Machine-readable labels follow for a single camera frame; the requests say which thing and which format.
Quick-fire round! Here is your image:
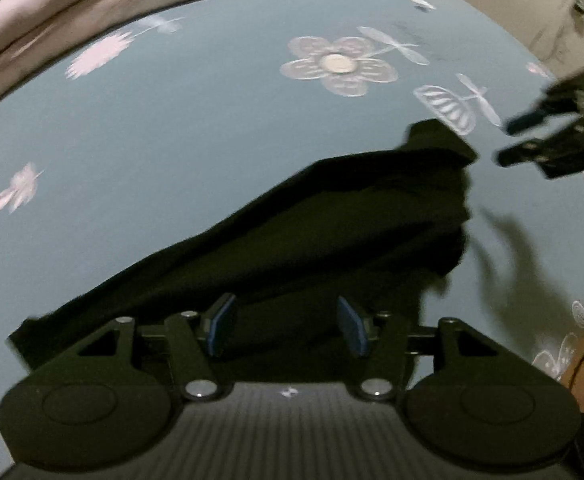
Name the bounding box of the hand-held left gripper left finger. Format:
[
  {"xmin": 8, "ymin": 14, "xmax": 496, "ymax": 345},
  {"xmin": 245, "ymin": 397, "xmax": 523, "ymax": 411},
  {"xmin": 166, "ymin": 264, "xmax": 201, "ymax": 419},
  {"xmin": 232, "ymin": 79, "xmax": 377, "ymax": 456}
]
[{"xmin": 77, "ymin": 293, "xmax": 238, "ymax": 403}]

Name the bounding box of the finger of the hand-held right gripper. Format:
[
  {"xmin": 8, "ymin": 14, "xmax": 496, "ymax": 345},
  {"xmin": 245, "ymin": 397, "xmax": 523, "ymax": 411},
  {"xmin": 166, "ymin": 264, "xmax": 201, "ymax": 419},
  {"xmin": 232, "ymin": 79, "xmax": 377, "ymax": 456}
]
[
  {"xmin": 497, "ymin": 116, "xmax": 584, "ymax": 181},
  {"xmin": 506, "ymin": 71, "xmax": 584, "ymax": 136}
]

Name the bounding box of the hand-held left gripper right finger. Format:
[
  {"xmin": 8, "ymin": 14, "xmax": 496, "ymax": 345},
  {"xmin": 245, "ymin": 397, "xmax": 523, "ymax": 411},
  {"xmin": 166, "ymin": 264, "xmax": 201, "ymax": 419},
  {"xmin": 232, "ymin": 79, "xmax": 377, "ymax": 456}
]
[{"xmin": 337, "ymin": 295, "xmax": 504, "ymax": 403}]

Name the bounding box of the black garment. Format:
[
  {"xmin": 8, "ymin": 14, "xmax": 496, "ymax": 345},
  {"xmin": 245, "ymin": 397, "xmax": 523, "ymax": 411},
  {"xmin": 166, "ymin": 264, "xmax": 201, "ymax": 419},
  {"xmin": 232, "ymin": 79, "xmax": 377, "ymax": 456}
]
[{"xmin": 7, "ymin": 119, "xmax": 479, "ymax": 386}]

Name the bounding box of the teal floral bed sheet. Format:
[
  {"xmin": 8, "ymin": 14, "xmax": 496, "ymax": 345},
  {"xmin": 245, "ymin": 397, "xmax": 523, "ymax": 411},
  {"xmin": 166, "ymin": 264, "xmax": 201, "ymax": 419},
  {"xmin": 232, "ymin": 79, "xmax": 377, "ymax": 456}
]
[{"xmin": 0, "ymin": 0, "xmax": 584, "ymax": 480}]

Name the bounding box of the folded pink quilt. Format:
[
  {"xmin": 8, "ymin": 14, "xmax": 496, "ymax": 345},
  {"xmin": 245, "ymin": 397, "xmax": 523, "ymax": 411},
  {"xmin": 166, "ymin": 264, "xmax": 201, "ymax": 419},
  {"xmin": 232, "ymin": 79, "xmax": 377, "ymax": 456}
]
[{"xmin": 0, "ymin": 0, "xmax": 440, "ymax": 116}]

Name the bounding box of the black power cable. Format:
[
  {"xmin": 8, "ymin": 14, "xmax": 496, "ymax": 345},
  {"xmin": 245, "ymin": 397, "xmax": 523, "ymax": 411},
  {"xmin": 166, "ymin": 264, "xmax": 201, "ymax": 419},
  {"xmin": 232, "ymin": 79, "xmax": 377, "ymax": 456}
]
[{"xmin": 527, "ymin": 20, "xmax": 575, "ymax": 61}]

